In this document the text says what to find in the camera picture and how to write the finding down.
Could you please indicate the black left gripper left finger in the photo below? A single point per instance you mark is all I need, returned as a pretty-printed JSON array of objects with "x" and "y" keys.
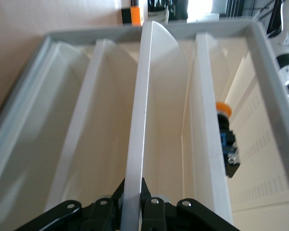
[{"x": 62, "y": 214}]

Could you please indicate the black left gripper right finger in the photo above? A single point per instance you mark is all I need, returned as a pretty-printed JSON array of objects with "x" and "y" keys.
[{"x": 159, "y": 216}]

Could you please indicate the white drawer cabinet housing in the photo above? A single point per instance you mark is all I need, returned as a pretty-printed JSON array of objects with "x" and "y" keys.
[{"x": 14, "y": 101}]

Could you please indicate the orange black background object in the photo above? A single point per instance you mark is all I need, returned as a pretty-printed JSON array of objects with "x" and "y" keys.
[{"x": 136, "y": 14}]

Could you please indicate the orange push button switch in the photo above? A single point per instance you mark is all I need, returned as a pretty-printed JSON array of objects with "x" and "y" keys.
[{"x": 227, "y": 142}]

